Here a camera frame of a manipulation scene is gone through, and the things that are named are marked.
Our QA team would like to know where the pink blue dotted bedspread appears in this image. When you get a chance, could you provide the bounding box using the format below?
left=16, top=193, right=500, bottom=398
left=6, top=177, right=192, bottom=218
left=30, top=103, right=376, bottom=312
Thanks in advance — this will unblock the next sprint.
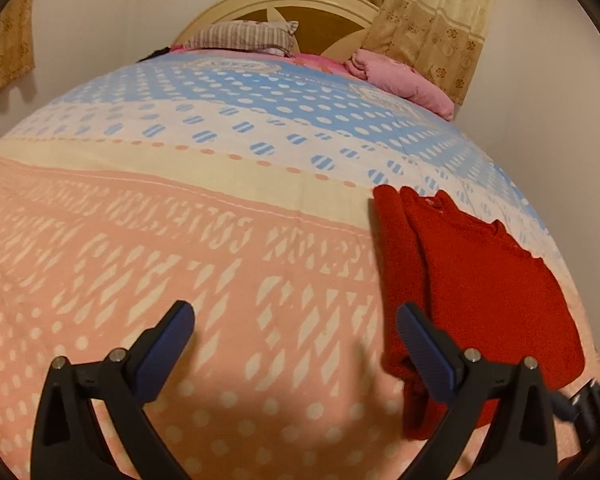
left=0, top=52, right=600, bottom=479

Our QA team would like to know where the black item behind bed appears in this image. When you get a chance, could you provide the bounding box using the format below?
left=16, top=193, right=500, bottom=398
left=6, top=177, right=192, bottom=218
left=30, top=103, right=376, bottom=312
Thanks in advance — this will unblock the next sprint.
left=137, top=47, right=171, bottom=63

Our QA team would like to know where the beige floral curtain right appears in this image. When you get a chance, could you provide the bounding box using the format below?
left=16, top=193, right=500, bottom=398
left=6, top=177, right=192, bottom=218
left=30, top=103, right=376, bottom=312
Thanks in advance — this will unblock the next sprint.
left=363, top=0, right=495, bottom=105

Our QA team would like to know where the striped grey pillow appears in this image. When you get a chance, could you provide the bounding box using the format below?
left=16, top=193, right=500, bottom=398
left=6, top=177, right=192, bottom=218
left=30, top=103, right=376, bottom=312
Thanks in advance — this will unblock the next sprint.
left=182, top=21, right=299, bottom=56

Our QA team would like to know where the beige floral curtain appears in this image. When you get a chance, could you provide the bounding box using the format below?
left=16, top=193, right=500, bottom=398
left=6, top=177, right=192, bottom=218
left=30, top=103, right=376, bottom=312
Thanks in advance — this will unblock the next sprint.
left=363, top=0, right=495, bottom=105
left=0, top=0, right=35, bottom=91

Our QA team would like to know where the cream round wooden headboard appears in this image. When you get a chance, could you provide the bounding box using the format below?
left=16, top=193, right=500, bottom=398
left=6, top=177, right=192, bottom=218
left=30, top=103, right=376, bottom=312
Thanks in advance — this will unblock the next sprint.
left=173, top=0, right=379, bottom=63

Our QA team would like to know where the pink folded blanket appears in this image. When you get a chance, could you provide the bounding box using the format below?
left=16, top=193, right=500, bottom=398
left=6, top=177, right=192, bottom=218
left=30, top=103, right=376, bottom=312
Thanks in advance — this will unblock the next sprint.
left=344, top=49, right=455, bottom=122

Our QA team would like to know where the red knitted sweater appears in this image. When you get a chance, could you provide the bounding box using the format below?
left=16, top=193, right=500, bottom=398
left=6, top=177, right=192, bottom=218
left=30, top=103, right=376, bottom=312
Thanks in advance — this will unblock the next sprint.
left=373, top=184, right=585, bottom=440

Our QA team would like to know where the beige floral curtain left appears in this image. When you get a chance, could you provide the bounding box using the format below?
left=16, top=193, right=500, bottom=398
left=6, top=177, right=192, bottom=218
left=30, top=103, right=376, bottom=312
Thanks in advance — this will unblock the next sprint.
left=0, top=0, right=35, bottom=91

